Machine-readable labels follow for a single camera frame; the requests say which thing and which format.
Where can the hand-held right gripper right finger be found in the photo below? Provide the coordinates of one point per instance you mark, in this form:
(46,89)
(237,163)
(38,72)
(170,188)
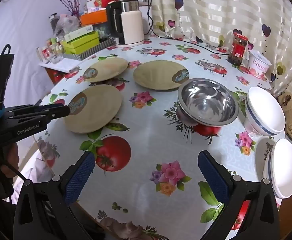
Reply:
(212,177)

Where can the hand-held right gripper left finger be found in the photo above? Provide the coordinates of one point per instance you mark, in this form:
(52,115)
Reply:
(81,177)

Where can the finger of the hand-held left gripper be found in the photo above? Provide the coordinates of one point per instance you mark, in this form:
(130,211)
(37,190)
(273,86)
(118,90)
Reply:
(28,108)
(56,112)

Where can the tan plate with blue print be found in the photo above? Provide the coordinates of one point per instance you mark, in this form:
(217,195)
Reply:
(96,110)
(156,76)
(108,68)

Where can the white bowl with blue stripe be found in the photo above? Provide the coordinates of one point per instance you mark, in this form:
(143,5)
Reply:
(265,110)
(285,167)

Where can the stainless steel bowl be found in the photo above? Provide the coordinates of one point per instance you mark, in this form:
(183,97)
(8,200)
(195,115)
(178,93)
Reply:
(206,102)

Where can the person's left forearm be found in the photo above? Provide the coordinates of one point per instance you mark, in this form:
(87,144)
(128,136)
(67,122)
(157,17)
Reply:
(3,200)

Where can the person's left hand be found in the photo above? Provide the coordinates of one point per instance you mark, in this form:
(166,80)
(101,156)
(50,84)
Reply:
(13,156)

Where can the white paper sheet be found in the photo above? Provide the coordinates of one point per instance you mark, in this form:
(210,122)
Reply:
(61,65)

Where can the clear glass cups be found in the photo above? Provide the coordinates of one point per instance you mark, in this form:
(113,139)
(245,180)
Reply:
(51,55)

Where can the black white striped tray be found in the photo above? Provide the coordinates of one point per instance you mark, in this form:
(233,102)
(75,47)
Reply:
(96,50)

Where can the lime green box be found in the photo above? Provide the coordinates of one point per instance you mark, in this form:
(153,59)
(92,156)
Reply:
(83,43)

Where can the floral tomato print tablecloth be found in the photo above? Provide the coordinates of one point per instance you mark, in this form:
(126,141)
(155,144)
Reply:
(146,140)

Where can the flat white box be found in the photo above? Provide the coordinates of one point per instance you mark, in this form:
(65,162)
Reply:
(78,32)

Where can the dark pump bottle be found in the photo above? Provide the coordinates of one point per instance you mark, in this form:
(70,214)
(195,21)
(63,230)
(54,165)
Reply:
(53,21)

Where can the clear plastic bag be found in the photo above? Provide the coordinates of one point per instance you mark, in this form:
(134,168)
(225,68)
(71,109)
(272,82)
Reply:
(66,22)

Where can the orange box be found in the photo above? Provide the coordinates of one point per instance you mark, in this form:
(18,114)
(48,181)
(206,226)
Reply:
(93,17)

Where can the cream electric kettle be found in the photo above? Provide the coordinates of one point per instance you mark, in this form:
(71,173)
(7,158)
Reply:
(132,27)

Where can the white pink yogurt tub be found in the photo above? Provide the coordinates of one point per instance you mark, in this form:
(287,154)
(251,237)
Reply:
(258,66)

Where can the red-lidded chili sauce jar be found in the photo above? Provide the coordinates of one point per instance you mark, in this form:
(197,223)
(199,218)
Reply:
(237,50)

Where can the striped curtain with hearts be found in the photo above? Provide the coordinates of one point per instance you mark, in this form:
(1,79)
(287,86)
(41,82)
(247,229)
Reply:
(211,10)

